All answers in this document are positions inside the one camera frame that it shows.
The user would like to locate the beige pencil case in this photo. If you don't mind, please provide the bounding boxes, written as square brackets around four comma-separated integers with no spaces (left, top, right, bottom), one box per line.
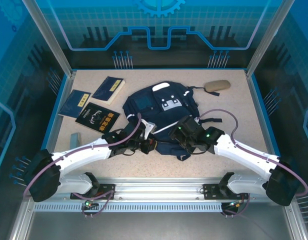
[203,79,231,92]

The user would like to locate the slotted grey cable duct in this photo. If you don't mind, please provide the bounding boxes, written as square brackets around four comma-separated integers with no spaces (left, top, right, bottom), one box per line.
[33,202,224,213]

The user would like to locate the thin blue book yellow label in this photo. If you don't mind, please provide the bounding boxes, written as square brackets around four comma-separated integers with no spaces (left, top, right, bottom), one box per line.
[58,89,92,119]

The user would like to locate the small grey block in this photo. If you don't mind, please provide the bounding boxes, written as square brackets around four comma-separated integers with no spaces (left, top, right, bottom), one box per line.
[69,132,83,149]

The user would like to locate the thick blue book white label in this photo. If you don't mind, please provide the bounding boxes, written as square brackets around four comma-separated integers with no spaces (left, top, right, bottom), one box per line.
[91,76,127,106]

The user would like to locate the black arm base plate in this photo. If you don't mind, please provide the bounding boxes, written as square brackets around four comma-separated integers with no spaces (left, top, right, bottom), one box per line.
[202,183,249,200]
[70,183,116,200]

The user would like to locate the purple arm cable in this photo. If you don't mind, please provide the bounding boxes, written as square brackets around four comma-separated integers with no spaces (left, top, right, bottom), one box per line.
[23,112,142,218]
[197,108,308,218]

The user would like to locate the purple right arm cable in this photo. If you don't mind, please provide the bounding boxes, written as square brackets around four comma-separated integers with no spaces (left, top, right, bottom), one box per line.
[197,108,308,218]

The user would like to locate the blue printed acrylic panel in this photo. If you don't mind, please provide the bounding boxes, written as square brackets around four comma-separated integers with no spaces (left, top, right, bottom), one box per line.
[33,0,280,70]
[0,0,70,191]
[251,0,308,218]

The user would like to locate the green lit cable connector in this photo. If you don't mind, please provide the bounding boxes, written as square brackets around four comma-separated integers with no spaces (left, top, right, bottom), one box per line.
[228,199,246,210]
[84,198,99,210]

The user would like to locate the black book with gold print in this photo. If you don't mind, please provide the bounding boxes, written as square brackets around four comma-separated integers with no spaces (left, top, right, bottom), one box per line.
[74,101,121,133]

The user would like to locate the navy blue backpack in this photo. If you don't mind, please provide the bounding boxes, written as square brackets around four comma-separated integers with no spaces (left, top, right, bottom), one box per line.
[122,81,223,161]

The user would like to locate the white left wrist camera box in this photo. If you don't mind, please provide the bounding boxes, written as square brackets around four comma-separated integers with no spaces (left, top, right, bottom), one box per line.
[140,119,158,139]

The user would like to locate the aluminium table side rail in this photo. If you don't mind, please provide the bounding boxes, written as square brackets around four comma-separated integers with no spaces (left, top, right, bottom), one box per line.
[243,69,290,183]
[31,69,77,183]

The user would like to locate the grey metal shelf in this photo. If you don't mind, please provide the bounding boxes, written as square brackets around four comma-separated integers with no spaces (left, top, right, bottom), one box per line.
[8,194,308,240]

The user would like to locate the aluminium frame post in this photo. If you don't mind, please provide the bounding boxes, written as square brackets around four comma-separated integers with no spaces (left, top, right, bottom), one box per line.
[21,0,77,77]
[244,0,294,78]

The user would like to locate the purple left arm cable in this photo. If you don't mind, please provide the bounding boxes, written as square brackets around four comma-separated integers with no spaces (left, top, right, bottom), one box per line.
[23,112,142,218]

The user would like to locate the aluminium front frame rail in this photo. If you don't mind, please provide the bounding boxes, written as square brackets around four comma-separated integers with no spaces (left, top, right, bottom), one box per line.
[26,177,295,201]

